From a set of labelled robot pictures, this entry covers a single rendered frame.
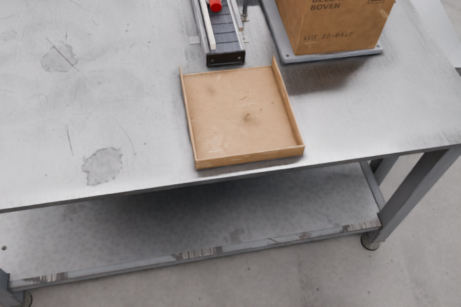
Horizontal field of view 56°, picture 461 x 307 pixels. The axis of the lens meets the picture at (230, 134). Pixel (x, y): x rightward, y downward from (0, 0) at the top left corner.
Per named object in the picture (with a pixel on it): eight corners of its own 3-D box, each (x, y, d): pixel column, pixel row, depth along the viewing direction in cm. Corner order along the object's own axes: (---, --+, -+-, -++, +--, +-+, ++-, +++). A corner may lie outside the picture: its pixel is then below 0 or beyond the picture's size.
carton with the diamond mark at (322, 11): (270, -11, 139) (282, -97, 117) (341, -16, 142) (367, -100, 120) (294, 56, 122) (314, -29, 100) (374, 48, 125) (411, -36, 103)
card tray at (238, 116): (180, 75, 118) (179, 65, 115) (272, 66, 122) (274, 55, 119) (195, 170, 102) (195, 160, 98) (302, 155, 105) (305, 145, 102)
